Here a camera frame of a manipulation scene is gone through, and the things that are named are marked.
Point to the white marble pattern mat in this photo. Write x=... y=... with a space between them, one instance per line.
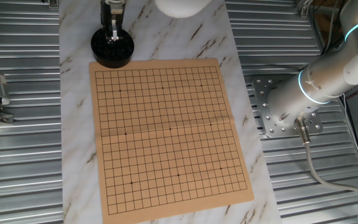
x=76 y=140

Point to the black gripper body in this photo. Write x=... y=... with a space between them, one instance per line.
x=110 y=12

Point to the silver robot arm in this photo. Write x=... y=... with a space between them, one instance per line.
x=322 y=77

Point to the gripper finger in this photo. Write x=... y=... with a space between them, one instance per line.
x=115 y=31
x=106 y=29

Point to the black bowl of Go stones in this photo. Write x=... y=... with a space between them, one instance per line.
x=112 y=54

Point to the small metal corner bracket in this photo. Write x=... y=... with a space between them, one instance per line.
x=53 y=3
x=304 y=9

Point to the wooden go board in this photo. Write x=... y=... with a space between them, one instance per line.
x=166 y=149

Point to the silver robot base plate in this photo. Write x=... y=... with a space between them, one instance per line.
x=259 y=102

